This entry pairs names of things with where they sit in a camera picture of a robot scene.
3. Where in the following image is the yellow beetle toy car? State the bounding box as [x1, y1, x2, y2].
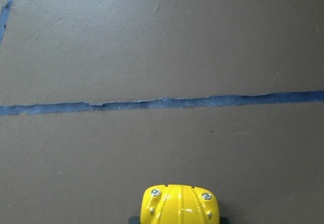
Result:
[128, 184, 230, 224]

